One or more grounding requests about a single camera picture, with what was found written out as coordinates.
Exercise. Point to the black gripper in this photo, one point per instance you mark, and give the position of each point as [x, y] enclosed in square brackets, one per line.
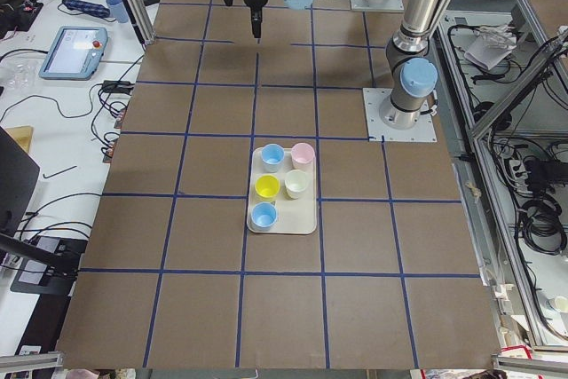
[255, 0]

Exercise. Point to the blue cup on desk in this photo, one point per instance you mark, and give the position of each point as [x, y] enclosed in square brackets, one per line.
[117, 10]

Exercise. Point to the blue plastic cup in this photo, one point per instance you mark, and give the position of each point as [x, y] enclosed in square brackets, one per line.
[263, 217]
[272, 156]

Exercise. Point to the pink plastic cup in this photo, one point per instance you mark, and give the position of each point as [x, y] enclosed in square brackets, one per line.
[302, 156]

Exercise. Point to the pale green plastic cup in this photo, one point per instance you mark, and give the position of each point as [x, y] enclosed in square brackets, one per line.
[296, 183]

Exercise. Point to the yellow plastic cup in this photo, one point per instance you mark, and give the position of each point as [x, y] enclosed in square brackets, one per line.
[267, 187]

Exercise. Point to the blue pencil case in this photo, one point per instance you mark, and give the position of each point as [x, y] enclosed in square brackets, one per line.
[91, 9]

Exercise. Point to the teach pendant tablet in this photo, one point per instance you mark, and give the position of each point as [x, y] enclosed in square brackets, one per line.
[74, 54]

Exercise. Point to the cream plastic tray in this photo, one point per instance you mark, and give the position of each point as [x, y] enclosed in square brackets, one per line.
[294, 216]

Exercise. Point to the black allen key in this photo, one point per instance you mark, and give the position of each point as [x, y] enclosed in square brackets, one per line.
[59, 172]

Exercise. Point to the black monitor stand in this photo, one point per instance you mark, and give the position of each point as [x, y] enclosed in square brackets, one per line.
[49, 264]

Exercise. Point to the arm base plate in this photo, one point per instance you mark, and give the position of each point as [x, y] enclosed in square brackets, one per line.
[387, 124]
[389, 6]

